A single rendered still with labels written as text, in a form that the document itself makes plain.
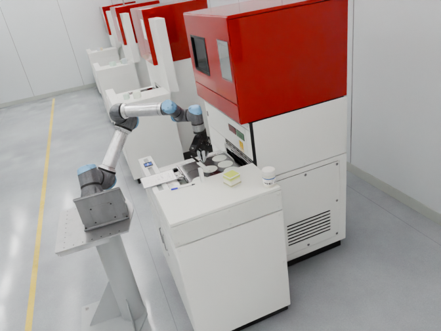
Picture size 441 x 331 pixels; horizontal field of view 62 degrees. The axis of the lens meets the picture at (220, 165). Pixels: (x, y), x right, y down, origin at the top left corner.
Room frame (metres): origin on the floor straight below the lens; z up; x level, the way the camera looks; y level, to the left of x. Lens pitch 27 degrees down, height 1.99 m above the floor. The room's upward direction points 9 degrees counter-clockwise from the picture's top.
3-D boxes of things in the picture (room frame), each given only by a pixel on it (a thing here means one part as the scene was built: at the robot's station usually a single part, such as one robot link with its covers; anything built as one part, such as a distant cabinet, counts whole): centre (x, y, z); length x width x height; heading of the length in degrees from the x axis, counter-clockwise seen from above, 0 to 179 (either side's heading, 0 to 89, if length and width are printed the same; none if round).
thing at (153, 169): (2.09, 0.44, 0.89); 0.55 x 0.09 x 0.14; 17
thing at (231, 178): (1.77, -0.05, 1.00); 0.07 x 0.07 x 0.07; 32
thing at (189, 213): (1.74, 0.05, 0.89); 0.62 x 0.35 x 0.14; 107
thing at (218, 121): (2.38, -0.09, 1.02); 0.82 x 0.03 x 0.40; 17
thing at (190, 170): (2.13, 0.07, 0.90); 0.34 x 0.34 x 0.01; 17
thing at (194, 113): (2.09, 0.10, 1.29); 0.09 x 0.08 x 0.11; 67
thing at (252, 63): (2.48, -0.38, 1.52); 0.81 x 0.75 x 0.59; 17
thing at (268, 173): (1.70, -0.25, 1.01); 0.07 x 0.07 x 0.10
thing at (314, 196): (2.49, -0.41, 0.41); 0.82 x 0.71 x 0.82; 17
